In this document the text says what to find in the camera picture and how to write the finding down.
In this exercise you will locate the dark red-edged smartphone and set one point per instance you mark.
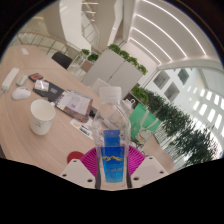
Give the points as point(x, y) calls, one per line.
point(35, 77)

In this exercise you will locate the white computer mouse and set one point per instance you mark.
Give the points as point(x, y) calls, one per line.
point(21, 93)

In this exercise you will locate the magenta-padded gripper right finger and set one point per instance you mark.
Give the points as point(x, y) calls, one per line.
point(150, 170)

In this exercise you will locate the row of green plants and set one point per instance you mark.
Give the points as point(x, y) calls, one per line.
point(183, 130)

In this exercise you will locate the white cabinet topped with plants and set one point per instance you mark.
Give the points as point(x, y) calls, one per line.
point(113, 70)

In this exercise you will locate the small planter with green plant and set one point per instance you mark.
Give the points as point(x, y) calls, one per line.
point(87, 61)

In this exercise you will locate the black folder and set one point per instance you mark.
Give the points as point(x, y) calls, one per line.
point(55, 93)

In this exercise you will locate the white chair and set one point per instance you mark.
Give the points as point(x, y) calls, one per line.
point(99, 84)

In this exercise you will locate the white power strip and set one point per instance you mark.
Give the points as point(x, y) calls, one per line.
point(10, 79)

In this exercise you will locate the clear tumbler with white lid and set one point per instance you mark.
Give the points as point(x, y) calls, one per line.
point(128, 105)

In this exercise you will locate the small white ribbed box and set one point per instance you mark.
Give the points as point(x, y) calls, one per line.
point(41, 85)

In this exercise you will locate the white paper cup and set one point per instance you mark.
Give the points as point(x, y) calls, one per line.
point(41, 118)

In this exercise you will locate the small white oblong device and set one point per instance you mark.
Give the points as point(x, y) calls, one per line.
point(22, 80)

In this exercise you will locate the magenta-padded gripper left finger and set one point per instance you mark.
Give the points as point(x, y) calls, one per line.
point(75, 171)

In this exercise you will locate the green tote bag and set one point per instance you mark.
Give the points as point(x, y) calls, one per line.
point(143, 121)

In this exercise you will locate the clear blue-labelled water bottle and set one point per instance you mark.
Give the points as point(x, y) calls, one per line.
point(111, 160)

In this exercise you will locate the black office chair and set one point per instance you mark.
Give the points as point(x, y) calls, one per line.
point(61, 60)

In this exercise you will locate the open magazine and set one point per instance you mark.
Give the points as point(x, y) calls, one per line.
point(75, 105)

